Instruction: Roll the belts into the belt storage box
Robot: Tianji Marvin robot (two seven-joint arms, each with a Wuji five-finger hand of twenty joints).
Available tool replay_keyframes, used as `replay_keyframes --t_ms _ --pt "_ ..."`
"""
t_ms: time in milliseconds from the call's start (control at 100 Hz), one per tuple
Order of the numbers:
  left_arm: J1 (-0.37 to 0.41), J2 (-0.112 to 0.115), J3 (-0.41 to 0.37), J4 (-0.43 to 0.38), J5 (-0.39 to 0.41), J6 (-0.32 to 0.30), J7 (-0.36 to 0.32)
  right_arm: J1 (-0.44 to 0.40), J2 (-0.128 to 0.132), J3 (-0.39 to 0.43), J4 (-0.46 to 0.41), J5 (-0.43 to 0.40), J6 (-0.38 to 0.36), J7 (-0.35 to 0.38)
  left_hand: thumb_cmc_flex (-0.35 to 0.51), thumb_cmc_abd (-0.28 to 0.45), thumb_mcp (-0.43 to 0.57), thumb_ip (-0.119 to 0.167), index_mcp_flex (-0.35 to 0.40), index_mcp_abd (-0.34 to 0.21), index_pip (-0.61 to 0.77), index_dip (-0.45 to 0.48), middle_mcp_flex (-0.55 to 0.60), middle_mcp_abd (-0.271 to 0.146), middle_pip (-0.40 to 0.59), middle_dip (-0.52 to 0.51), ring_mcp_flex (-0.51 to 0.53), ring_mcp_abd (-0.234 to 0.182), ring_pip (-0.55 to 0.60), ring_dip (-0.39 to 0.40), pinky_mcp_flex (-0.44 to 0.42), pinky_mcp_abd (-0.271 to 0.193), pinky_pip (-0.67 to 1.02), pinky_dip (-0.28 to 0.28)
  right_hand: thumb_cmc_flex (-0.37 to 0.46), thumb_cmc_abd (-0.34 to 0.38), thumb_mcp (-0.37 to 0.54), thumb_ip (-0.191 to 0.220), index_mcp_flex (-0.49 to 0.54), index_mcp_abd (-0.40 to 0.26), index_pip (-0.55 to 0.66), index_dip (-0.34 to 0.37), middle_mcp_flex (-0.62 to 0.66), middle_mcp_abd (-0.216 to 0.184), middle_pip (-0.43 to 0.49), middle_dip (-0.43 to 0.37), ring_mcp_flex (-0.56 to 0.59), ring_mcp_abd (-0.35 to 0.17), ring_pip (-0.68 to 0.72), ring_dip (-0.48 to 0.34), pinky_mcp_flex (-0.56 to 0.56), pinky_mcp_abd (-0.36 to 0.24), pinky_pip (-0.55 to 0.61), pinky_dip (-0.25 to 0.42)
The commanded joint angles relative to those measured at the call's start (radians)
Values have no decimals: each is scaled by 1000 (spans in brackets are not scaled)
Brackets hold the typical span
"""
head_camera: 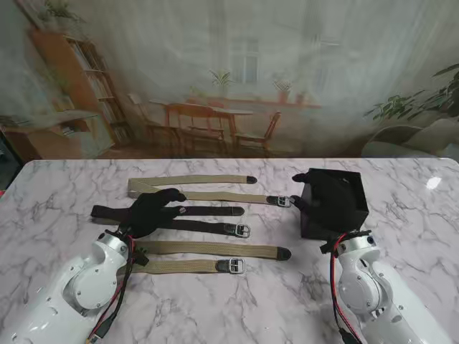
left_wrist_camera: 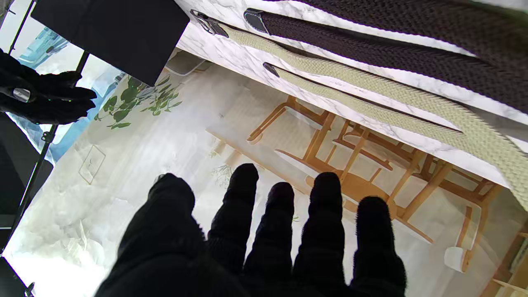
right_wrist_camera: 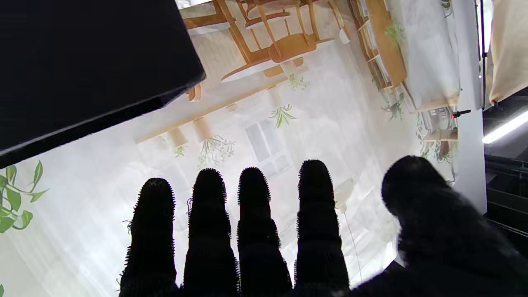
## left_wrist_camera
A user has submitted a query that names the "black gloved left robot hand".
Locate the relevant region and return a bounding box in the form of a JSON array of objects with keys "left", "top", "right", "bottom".
[{"left": 95, "top": 163, "right": 407, "bottom": 297}]

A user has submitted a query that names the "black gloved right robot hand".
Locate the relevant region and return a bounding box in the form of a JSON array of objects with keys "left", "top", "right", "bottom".
[{"left": 0, "top": 49, "right": 98, "bottom": 125}]

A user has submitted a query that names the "black belt storage box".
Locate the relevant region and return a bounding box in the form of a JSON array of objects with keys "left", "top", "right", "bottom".
[{"left": 31, "top": 0, "right": 191, "bottom": 87}]

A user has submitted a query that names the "dark brown woven belt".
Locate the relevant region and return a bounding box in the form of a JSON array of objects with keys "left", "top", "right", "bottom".
[{"left": 243, "top": 0, "right": 528, "bottom": 114}]

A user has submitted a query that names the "beige woven belt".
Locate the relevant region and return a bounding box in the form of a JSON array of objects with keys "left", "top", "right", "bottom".
[{"left": 190, "top": 9, "right": 528, "bottom": 212}]

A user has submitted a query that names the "black light stand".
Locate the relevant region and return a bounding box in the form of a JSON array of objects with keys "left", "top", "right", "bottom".
[{"left": 0, "top": 0, "right": 90, "bottom": 253}]

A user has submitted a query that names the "black panel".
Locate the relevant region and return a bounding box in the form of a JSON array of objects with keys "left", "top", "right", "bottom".
[{"left": 0, "top": 113, "right": 54, "bottom": 248}]

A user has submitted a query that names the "printed room backdrop cloth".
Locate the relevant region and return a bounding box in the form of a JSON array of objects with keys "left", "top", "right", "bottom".
[{"left": 0, "top": 0, "right": 528, "bottom": 297}]

